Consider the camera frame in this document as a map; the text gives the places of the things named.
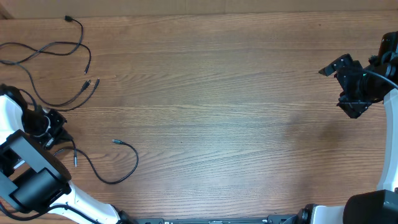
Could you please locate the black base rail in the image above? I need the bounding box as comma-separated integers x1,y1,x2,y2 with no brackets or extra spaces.
135,214,297,224

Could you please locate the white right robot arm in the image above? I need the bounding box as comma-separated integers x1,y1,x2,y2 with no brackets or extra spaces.
277,32,397,224

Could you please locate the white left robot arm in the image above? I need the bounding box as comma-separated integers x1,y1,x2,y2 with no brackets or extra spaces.
1,84,136,223

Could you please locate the black USB cable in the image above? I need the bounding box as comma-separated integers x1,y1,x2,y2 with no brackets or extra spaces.
53,139,140,185
18,78,101,168
0,15,93,108

